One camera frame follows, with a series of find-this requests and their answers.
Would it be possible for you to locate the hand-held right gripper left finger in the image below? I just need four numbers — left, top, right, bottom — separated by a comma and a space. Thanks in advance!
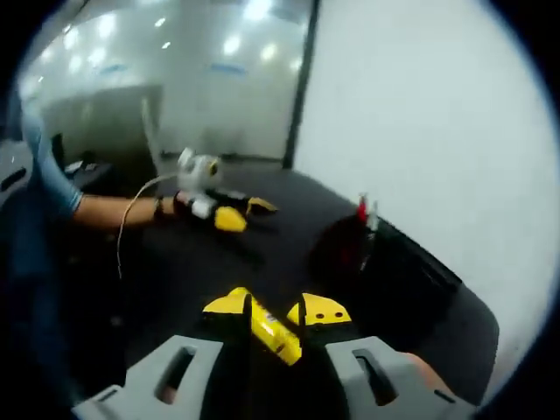
72, 287, 254, 420

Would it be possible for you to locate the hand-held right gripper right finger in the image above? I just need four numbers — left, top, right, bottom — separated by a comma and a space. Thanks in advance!
286, 292, 474, 420

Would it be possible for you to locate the yellow glue stick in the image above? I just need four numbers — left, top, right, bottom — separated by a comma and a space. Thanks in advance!
248, 293, 304, 367

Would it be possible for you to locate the black mesh holder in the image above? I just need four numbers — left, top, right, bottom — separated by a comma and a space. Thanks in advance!
309, 213, 463, 320

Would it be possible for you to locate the person's right hand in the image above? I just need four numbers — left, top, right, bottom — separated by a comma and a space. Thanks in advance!
404, 352, 456, 399

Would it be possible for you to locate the white curved pole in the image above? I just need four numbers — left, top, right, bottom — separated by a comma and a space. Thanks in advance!
140, 98, 162, 176

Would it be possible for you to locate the white cable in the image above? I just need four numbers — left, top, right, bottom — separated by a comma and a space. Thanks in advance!
116, 173, 181, 280

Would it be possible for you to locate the black frame post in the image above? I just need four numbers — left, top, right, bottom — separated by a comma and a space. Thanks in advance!
282, 0, 323, 170

